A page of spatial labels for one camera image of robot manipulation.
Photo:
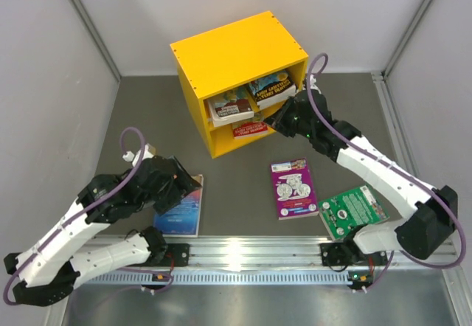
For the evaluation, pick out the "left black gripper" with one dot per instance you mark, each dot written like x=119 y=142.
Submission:
x=179 y=186

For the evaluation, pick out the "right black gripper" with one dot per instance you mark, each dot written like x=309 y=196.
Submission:
x=278 y=122

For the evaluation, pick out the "black cover book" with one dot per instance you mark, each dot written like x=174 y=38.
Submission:
x=271 y=89

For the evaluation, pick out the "red treehouse book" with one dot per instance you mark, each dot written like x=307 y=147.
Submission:
x=254 y=126

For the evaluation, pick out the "blue sunset cover book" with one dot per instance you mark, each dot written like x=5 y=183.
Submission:
x=184 y=219

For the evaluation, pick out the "light teal cover book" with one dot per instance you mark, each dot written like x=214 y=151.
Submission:
x=230 y=106

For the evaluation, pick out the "purple cartoon cover book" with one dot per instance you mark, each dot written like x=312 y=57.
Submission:
x=293 y=189

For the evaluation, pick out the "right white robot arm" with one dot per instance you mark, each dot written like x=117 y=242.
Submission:
x=428 y=216

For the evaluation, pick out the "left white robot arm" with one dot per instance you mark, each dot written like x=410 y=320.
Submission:
x=55 y=265

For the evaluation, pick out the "yellow wooden shelf box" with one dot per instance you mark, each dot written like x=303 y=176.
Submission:
x=215 y=61

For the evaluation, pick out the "green cover book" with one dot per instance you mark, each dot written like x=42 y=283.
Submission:
x=344 y=212

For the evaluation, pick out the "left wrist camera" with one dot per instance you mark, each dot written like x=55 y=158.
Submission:
x=133 y=158

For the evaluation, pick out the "aluminium mounting rail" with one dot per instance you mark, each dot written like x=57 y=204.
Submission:
x=251 y=261

